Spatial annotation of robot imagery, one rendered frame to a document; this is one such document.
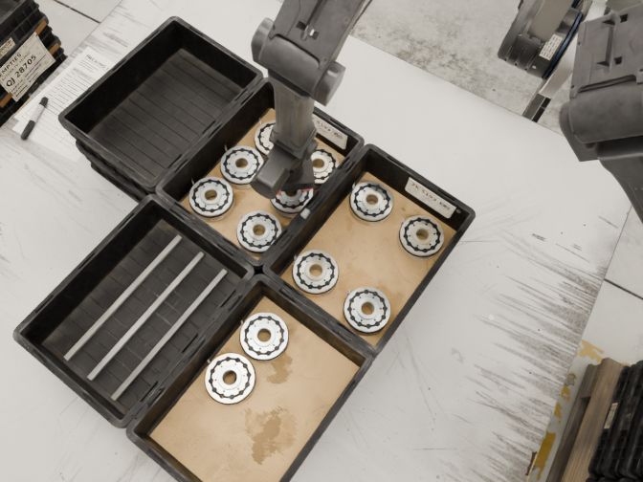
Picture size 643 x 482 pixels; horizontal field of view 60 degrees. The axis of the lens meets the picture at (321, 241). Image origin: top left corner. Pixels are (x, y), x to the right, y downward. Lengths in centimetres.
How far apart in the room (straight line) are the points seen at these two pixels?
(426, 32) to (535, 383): 185
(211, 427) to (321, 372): 25
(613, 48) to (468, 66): 211
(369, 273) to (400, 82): 66
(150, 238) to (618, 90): 101
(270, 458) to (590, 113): 87
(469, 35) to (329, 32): 224
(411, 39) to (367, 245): 164
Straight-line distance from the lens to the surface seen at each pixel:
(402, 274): 128
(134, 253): 133
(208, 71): 155
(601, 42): 66
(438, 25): 287
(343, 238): 129
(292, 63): 66
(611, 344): 238
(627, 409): 204
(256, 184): 107
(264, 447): 120
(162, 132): 146
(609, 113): 62
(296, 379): 121
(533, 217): 159
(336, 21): 65
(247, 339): 119
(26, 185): 165
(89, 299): 132
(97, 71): 179
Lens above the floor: 202
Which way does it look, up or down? 68 degrees down
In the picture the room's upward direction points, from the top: 7 degrees clockwise
